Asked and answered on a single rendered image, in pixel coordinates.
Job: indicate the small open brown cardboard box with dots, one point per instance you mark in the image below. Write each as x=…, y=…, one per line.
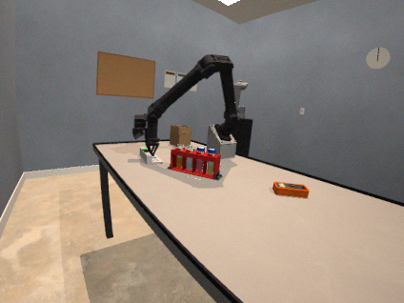
x=180, y=138

